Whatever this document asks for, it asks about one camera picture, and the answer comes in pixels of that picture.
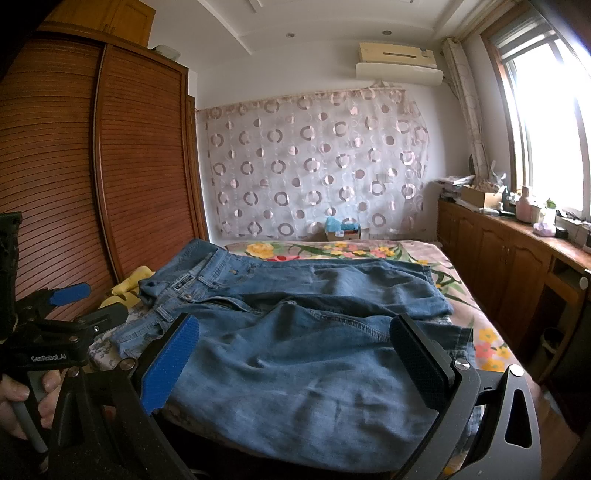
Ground wooden side cabinet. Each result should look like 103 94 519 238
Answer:
437 200 590 383

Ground wooden louvered wardrobe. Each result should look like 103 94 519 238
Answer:
1 1 206 320

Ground circle patterned sheer curtain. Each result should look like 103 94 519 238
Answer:
197 87 430 240

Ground pink bottle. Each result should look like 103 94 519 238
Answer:
516 185 532 224

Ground window with frame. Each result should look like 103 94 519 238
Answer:
481 1 590 220

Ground person's left hand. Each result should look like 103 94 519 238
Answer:
0 370 63 440

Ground cardboard box on cabinet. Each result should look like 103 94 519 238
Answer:
461 186 503 209

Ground floral bed cover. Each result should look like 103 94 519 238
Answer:
87 239 541 480

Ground blue denim jeans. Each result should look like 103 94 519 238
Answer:
110 238 477 474

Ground yellow plush toy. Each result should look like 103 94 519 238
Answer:
100 266 154 309

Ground wall air conditioner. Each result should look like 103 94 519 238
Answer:
356 42 444 87

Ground blue tissue box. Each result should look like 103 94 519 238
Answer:
325 216 361 241

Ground rolled patterned curtain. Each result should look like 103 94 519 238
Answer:
442 38 489 180

